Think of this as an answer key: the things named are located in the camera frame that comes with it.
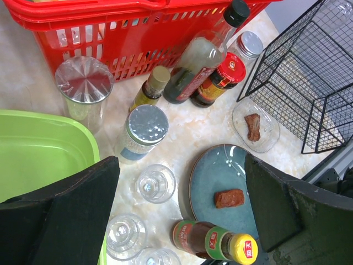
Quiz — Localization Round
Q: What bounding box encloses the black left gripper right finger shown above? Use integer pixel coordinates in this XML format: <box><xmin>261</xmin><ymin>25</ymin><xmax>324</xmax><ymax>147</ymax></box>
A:
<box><xmin>245</xmin><ymin>154</ymin><xmax>352</xmax><ymax>264</ymax></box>

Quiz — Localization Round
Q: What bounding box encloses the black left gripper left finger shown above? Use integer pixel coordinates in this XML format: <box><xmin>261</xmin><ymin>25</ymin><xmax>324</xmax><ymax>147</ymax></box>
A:
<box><xmin>1</xmin><ymin>156</ymin><xmax>120</xmax><ymax>264</ymax></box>

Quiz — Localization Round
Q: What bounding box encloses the yellow cap sauce bottle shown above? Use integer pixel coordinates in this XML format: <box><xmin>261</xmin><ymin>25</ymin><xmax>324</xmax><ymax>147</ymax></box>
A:
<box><xmin>172</xmin><ymin>220</ymin><xmax>259</xmax><ymax>264</ymax></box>

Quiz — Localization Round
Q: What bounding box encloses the red lid sauce jar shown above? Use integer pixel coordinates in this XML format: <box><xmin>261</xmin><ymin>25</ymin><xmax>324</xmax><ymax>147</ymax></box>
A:
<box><xmin>190</xmin><ymin>52</ymin><xmax>247</xmax><ymax>108</ymax></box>

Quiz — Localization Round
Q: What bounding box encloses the dark vinegar bottle black cap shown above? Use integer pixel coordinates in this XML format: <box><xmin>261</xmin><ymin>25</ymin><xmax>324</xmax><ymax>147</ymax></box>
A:
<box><xmin>163</xmin><ymin>1</ymin><xmax>250</xmax><ymax>104</ymax></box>

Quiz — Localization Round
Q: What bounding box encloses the small clear glass cup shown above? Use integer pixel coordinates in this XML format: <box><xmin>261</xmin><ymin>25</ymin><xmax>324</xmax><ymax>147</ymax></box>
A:
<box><xmin>136</xmin><ymin>164</ymin><xmax>177</xmax><ymax>204</ymax></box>
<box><xmin>134</xmin><ymin>248</ymin><xmax>181</xmax><ymax>265</ymax></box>
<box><xmin>105</xmin><ymin>213</ymin><xmax>147</xmax><ymax>261</ymax></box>

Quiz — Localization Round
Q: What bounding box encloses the brown meat piece on plate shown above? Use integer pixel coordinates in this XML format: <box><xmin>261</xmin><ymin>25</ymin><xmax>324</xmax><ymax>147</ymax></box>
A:
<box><xmin>215</xmin><ymin>189</ymin><xmax>245</xmax><ymax>209</ymax></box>

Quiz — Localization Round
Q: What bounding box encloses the lime green plastic tray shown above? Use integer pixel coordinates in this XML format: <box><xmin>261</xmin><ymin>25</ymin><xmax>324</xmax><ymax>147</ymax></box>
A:
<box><xmin>1</xmin><ymin>110</ymin><xmax>105</xmax><ymax>264</ymax></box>

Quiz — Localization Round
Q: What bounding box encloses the blue ceramic plate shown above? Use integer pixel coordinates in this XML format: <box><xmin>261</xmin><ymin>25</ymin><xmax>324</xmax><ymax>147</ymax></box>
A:
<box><xmin>189</xmin><ymin>144</ymin><xmax>259</xmax><ymax>240</ymax></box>

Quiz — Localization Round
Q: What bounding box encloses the clear glass oval dish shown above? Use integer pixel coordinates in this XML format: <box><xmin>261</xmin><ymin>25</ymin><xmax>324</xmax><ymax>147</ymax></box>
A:
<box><xmin>232</xmin><ymin>98</ymin><xmax>280</xmax><ymax>153</ymax></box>

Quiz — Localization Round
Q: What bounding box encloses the brown rib bone piece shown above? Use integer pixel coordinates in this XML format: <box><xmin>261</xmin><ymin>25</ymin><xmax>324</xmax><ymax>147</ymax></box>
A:
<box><xmin>244</xmin><ymin>113</ymin><xmax>261</xmax><ymax>142</ymax></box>

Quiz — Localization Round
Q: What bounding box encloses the silver lid jar blue label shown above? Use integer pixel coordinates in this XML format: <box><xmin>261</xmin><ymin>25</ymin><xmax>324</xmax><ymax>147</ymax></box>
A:
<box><xmin>114</xmin><ymin>104</ymin><xmax>169</xmax><ymax>164</ymax></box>

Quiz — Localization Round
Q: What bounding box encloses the tall clear jar foil lid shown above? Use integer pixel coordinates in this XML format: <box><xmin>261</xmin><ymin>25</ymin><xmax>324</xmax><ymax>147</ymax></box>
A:
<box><xmin>55</xmin><ymin>56</ymin><xmax>114</xmax><ymax>134</ymax></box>

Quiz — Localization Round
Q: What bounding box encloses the small beige cap bottle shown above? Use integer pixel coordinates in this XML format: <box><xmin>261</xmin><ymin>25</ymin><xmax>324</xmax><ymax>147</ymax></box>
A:
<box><xmin>129</xmin><ymin>66</ymin><xmax>170</xmax><ymax>112</ymax></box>

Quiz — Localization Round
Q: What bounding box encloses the silver lid jar right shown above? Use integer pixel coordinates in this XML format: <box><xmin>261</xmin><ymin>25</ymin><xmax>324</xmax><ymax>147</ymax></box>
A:
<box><xmin>228</xmin><ymin>31</ymin><xmax>264</xmax><ymax>66</ymax></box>

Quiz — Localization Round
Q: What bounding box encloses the red plastic shopping basket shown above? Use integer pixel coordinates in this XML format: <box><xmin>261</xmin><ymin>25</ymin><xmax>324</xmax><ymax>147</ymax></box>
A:
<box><xmin>2</xmin><ymin>0</ymin><xmax>285</xmax><ymax>83</ymax></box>

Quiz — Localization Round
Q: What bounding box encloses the black wire rack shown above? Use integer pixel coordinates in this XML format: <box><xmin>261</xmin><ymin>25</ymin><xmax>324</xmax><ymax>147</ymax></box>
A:
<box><xmin>238</xmin><ymin>1</ymin><xmax>352</xmax><ymax>154</ymax></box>

